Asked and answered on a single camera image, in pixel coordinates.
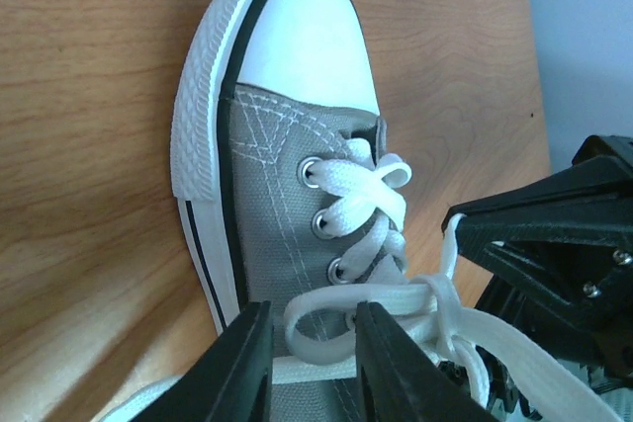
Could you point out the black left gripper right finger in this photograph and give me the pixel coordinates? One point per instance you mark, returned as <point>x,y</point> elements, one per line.
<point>397,381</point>

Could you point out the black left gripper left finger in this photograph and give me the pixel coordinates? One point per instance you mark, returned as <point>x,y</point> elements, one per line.
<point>232,381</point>

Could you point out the grey canvas sneaker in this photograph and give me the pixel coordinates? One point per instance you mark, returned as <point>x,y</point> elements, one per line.
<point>279,161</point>

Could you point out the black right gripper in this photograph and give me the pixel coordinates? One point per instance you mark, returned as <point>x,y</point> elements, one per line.
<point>560,252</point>

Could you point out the white shoelace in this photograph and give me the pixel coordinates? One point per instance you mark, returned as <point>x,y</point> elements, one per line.
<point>395,293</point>

